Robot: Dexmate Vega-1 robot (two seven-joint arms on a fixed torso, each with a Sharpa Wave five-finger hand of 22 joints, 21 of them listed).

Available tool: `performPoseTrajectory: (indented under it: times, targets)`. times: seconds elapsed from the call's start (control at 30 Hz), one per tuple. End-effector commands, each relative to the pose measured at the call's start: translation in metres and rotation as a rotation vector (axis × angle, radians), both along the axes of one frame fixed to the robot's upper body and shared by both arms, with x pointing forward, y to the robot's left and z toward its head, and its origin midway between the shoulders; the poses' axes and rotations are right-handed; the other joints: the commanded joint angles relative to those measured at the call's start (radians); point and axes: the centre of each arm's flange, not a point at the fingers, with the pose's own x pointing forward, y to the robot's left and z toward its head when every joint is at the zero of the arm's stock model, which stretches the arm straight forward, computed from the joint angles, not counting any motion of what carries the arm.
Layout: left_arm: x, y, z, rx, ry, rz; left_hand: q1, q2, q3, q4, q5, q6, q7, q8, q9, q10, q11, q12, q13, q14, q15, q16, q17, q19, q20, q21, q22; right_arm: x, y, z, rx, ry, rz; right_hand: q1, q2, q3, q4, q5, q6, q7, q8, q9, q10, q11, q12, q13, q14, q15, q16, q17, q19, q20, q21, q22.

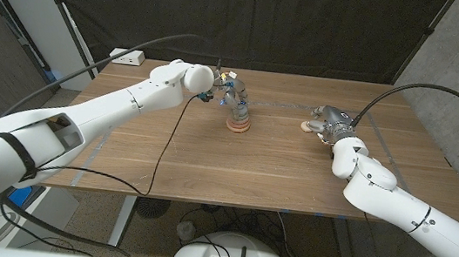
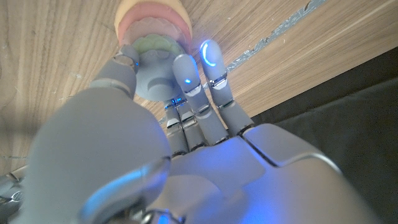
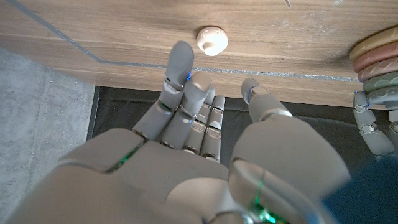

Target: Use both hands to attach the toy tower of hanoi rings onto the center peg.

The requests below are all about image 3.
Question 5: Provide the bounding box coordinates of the grey tape outline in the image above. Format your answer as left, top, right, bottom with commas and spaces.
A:
6, 0, 360, 83

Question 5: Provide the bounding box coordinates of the small dark grey toy ring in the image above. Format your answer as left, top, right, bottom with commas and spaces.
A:
366, 85, 398, 110

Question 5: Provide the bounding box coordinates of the pink toy ring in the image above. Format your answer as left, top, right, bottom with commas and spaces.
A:
356, 56, 398, 83

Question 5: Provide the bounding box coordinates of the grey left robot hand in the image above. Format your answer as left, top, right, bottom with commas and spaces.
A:
353, 90, 398, 158

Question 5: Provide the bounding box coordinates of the small cream toy ring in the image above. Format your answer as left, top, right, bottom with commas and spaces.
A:
195, 26, 229, 57

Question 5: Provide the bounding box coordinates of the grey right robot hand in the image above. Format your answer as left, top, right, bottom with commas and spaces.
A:
6, 40, 352, 224

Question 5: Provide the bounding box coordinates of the large orange toy ring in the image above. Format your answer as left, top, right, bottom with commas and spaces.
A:
349, 25, 398, 62

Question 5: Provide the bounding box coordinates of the green toy ring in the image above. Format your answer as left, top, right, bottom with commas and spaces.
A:
362, 71, 398, 93

